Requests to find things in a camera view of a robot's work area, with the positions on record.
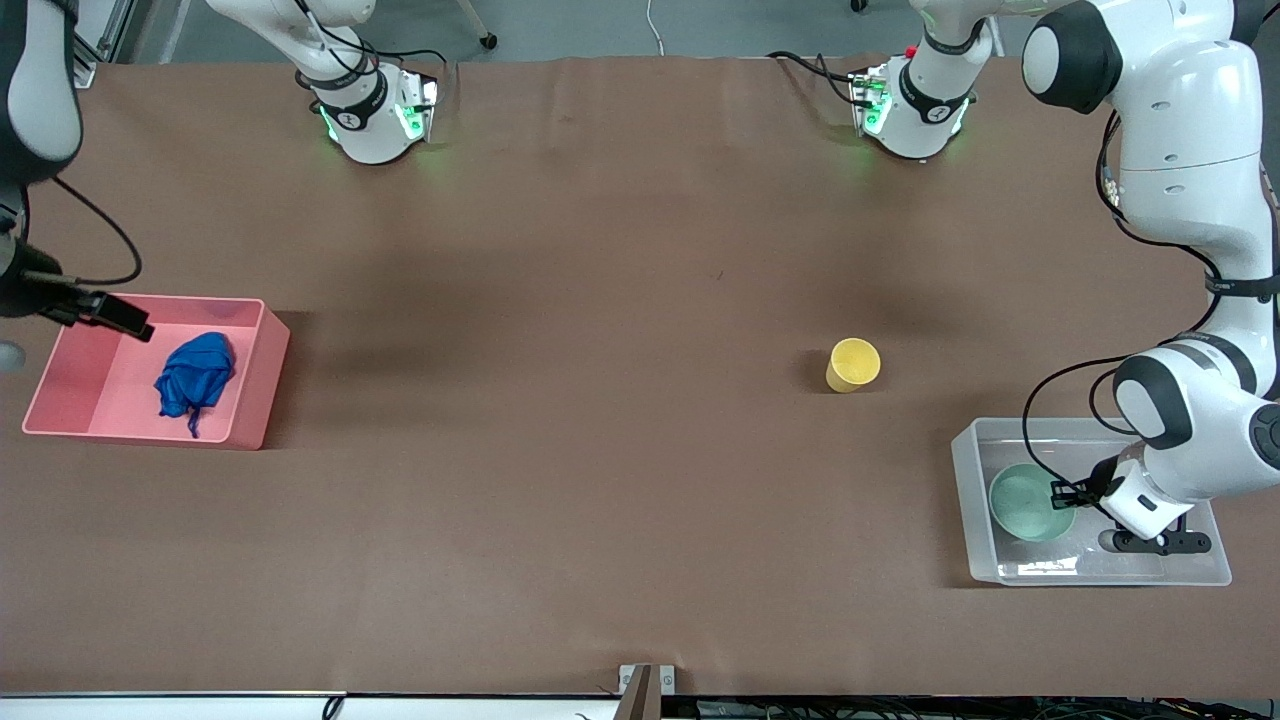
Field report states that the pale green bowl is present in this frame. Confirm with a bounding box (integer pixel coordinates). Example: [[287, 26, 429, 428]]
[[988, 463, 1079, 544]]

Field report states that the black left base cable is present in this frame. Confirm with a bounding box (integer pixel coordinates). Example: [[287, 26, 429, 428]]
[[766, 50, 873, 109]]

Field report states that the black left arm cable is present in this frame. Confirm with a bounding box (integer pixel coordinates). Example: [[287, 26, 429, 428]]
[[1021, 110, 1226, 506]]

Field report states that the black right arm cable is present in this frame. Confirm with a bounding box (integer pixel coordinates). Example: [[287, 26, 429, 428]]
[[18, 175, 144, 289]]

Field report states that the brown paper table cover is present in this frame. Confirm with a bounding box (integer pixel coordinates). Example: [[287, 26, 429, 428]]
[[0, 55, 1280, 699]]

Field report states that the aluminium frame profile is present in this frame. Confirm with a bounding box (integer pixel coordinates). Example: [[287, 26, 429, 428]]
[[72, 0, 136, 86]]

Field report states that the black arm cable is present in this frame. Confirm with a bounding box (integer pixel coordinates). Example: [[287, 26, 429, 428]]
[[18, 175, 144, 289], [1021, 110, 1226, 506]]

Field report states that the black caster wheel leg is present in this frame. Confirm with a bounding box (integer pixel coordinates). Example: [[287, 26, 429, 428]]
[[455, 0, 499, 52]]

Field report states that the clear plastic box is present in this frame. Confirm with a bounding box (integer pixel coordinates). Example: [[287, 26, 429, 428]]
[[950, 417, 1233, 588]]

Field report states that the black base cable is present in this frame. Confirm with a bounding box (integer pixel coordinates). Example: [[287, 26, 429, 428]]
[[295, 0, 453, 96], [766, 50, 873, 109]]

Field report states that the black right base cable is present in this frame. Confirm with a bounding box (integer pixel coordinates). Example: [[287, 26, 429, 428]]
[[295, 0, 453, 96]]

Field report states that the yellow cup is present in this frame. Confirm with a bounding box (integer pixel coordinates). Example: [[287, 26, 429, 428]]
[[825, 338, 883, 394]]

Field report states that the pink plastic bin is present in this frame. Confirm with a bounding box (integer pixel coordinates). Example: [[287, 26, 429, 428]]
[[22, 291, 292, 451]]

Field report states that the metal edge clamp bracket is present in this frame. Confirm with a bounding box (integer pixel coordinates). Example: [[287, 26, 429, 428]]
[[617, 664, 678, 720]]

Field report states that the blue glove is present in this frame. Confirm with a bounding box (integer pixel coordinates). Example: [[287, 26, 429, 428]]
[[153, 331, 239, 439]]

